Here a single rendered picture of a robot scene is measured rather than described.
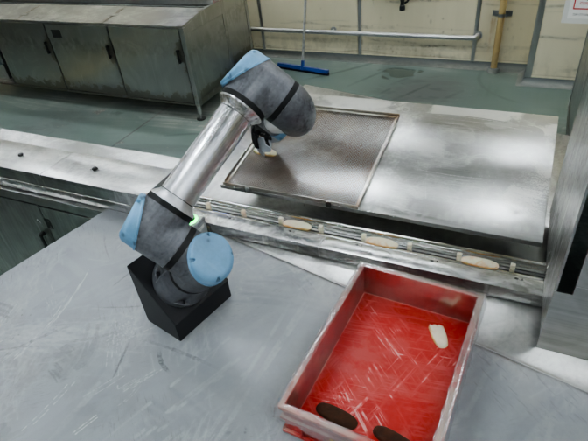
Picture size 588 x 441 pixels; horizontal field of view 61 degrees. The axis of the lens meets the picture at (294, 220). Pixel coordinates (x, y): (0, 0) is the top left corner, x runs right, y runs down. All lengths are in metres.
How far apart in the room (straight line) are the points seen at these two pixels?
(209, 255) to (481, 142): 1.07
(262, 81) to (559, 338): 0.89
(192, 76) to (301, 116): 3.11
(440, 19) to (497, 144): 3.34
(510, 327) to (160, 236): 0.87
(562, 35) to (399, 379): 3.86
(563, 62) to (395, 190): 3.32
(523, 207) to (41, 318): 1.43
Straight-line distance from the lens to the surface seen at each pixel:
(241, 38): 5.16
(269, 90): 1.16
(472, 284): 1.41
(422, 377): 1.23
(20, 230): 2.52
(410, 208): 1.58
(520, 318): 1.39
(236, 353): 1.30
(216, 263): 1.13
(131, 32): 4.47
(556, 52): 4.77
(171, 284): 1.25
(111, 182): 1.90
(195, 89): 4.29
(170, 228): 1.12
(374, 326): 1.31
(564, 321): 1.27
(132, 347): 1.40
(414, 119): 1.93
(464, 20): 5.05
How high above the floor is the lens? 1.82
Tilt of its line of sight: 37 degrees down
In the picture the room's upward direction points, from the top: 7 degrees counter-clockwise
